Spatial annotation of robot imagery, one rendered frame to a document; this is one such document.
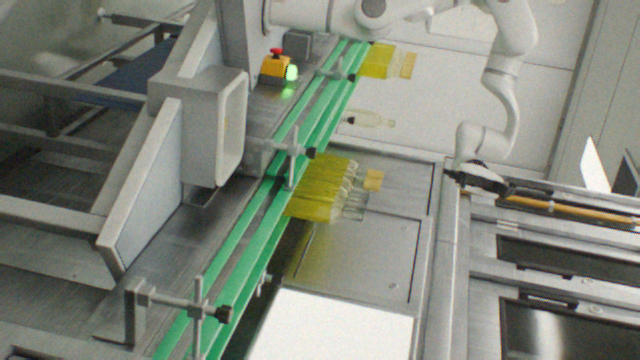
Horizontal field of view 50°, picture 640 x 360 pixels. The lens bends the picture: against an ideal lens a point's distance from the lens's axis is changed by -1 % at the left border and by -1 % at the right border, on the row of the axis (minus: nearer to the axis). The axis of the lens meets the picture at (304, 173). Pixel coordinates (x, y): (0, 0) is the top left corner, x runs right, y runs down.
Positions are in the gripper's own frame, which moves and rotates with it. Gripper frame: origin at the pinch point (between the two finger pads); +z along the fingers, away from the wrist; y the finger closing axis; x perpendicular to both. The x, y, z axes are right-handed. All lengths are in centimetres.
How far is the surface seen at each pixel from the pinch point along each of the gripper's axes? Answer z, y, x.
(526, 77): -609, -146, 43
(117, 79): -45, 99, -6
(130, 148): 13, 74, -11
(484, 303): -15.5, -12.9, -30.0
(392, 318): 2.5, 10.6, -33.9
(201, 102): 10, 63, 2
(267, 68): -50, 58, 9
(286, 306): 4, 34, -38
